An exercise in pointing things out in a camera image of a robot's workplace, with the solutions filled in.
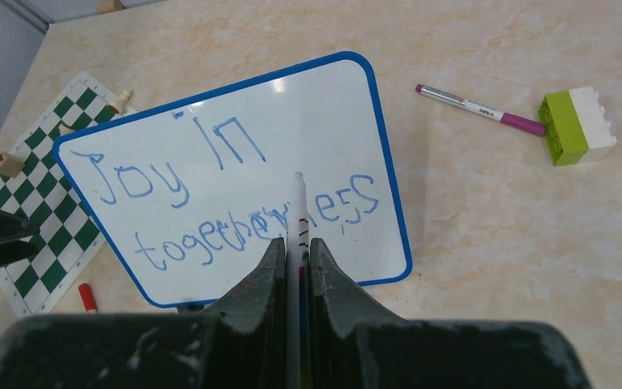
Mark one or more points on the green white chessboard mat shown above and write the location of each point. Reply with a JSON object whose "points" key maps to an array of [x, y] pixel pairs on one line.
{"points": [[68, 238]]}

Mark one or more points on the purple cap marker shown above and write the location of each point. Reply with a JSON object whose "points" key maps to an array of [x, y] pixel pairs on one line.
{"points": [[508, 119]]}

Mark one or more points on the red cap marker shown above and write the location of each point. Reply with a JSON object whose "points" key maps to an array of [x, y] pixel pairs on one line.
{"points": [[87, 298]]}

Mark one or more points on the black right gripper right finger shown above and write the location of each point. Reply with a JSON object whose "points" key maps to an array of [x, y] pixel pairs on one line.
{"points": [[359, 343]]}

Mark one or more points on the wooden cork piece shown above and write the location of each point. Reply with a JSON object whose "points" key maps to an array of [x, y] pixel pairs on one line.
{"points": [[108, 6]]}

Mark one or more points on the brown wooden chess piece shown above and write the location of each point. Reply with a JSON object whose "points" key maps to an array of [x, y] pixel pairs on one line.
{"points": [[10, 165]]}

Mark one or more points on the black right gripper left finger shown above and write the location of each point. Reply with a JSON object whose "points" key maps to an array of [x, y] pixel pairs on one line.
{"points": [[236, 342]]}

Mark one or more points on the blue marker pen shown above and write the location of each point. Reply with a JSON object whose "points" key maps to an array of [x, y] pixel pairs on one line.
{"points": [[297, 337]]}

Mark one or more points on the small wooden chess pawn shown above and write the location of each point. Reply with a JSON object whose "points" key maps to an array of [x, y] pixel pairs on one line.
{"points": [[118, 106]]}

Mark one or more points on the green white toy brick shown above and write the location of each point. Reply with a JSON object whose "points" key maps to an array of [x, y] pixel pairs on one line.
{"points": [[576, 129]]}

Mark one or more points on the blue framed whiteboard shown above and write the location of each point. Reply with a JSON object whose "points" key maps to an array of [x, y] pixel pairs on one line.
{"points": [[189, 194]]}

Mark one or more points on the light wooden chess piece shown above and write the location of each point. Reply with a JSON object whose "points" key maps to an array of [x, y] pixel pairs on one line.
{"points": [[65, 129]]}

